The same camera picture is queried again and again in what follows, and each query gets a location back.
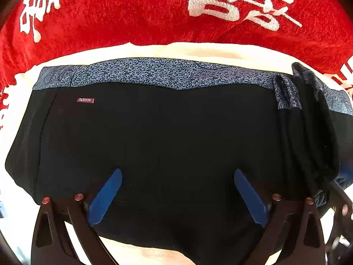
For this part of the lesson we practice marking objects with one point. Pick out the black shirt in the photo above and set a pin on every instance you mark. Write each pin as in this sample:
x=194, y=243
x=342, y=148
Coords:
x=165, y=129

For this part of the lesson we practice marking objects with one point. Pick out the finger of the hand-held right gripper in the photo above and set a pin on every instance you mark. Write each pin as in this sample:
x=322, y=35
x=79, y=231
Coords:
x=347, y=170
x=343, y=202

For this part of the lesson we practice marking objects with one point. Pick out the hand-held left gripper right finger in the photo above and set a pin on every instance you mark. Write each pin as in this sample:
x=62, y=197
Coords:
x=251, y=198

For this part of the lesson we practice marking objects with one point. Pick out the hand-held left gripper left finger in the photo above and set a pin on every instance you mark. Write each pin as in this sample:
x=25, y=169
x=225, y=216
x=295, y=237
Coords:
x=104, y=198

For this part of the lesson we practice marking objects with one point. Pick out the red printed blanket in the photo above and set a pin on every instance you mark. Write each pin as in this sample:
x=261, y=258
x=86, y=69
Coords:
x=124, y=13

